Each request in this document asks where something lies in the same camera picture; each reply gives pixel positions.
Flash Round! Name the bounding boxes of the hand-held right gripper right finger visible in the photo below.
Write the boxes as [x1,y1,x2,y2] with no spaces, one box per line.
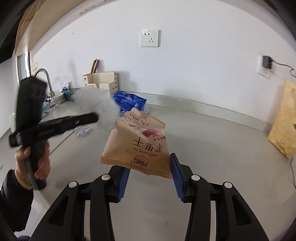
[169,152,270,241]

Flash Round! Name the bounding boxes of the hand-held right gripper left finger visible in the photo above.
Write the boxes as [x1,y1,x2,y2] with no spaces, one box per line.
[30,165,131,241]

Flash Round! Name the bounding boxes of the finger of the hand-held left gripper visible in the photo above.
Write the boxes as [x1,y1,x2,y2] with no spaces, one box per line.
[50,113,99,138]

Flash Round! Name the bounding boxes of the clear plastic bag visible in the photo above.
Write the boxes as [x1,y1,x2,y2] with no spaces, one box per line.
[74,88,121,131]

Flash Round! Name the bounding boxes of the brown snack packet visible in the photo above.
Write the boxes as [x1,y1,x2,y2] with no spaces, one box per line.
[100,108,173,180]

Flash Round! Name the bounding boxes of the person's left forearm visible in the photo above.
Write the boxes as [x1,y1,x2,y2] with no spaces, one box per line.
[0,169,34,239]

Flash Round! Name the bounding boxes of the person's left hand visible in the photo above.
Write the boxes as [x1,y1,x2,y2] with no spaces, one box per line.
[16,141,52,186]

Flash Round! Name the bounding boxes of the clear crumpled wrapper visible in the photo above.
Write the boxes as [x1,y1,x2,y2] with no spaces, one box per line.
[74,126,91,137]

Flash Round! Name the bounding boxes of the green lidded box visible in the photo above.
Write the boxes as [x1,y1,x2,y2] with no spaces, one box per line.
[63,90,76,102]

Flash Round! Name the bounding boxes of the patterned ceramic bowl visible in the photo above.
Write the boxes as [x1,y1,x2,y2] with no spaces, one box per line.
[50,93,65,105]

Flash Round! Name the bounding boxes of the chrome faucet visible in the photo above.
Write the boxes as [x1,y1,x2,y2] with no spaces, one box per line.
[33,69,56,98]

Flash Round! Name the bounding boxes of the window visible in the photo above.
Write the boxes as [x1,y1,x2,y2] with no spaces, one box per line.
[16,52,31,84]

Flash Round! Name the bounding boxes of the cream desktop organizer box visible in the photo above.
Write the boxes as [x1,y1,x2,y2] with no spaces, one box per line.
[81,71,118,95]

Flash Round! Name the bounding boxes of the blue snack packet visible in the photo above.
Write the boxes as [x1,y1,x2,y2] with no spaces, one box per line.
[113,91,147,113]

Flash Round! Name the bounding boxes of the wooden boards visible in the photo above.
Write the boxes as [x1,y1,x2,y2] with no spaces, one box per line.
[90,59,101,75]

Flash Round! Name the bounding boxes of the yellow paper bag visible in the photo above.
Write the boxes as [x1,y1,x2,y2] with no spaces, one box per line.
[267,80,296,159]

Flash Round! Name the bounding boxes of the black charger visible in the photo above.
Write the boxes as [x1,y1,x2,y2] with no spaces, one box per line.
[262,55,273,69]

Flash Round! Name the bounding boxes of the wooden wall shelf unit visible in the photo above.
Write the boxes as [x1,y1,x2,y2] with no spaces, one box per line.
[14,0,97,56]

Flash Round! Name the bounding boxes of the white wall socket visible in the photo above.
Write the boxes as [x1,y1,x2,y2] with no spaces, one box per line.
[256,56,271,79]
[140,29,159,47]

